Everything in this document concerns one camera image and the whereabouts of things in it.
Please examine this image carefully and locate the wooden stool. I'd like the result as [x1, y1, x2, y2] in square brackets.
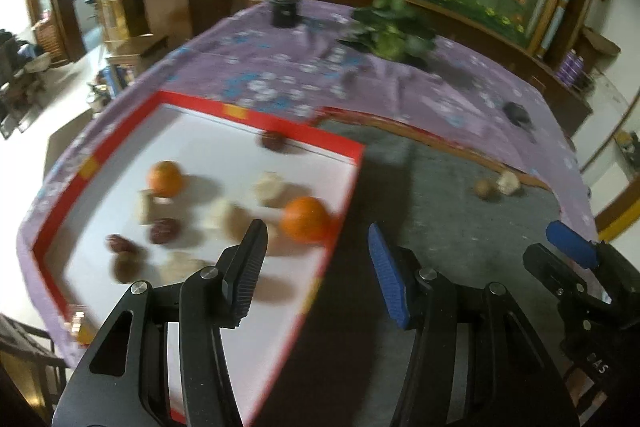
[105, 34, 169, 73]

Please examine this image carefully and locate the blue water bottle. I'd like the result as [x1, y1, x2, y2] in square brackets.
[102, 67, 124, 96]

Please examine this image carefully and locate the red and white tray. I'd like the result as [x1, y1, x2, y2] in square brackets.
[31, 90, 366, 427]

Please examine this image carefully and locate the green leafy plant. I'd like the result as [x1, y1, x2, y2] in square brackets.
[337, 0, 439, 68]

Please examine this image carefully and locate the small orange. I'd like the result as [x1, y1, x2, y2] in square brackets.
[280, 196, 332, 243]

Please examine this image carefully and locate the dark wooden chair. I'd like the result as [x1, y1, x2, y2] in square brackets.
[0, 29, 49, 140]

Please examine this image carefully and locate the dried red date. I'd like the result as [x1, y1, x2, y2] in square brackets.
[106, 234, 144, 257]
[260, 130, 287, 153]
[149, 218, 181, 246]

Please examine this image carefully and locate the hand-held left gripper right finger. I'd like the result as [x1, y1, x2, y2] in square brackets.
[367, 222, 581, 427]

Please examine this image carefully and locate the purple bottles pack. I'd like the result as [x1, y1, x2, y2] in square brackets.
[555, 49, 584, 86]

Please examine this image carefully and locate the black device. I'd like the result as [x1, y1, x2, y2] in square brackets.
[270, 0, 300, 28]

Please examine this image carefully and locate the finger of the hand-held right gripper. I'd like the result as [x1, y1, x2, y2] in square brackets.
[522, 243, 587, 308]
[545, 220, 602, 270]

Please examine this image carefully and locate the metal kettle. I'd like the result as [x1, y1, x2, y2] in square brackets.
[87, 84, 109, 110]

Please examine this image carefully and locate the purple floral tablecloth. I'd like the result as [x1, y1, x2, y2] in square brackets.
[15, 0, 599, 370]

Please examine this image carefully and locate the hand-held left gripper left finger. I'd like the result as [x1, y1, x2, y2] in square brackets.
[52, 219, 270, 427]

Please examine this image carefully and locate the small black object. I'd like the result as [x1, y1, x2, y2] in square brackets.
[502, 102, 534, 128]

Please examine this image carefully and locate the large orange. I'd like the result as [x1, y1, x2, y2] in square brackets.
[147, 161, 185, 198]

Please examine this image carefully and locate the wooden cabinet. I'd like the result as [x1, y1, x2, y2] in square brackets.
[100, 0, 232, 54]

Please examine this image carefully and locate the cardboard box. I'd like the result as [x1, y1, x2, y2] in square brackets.
[580, 27, 621, 58]

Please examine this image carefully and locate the peeled water chestnut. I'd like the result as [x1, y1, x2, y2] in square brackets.
[496, 171, 520, 196]
[135, 189, 157, 226]
[160, 252, 214, 286]
[252, 172, 286, 208]
[203, 198, 247, 239]

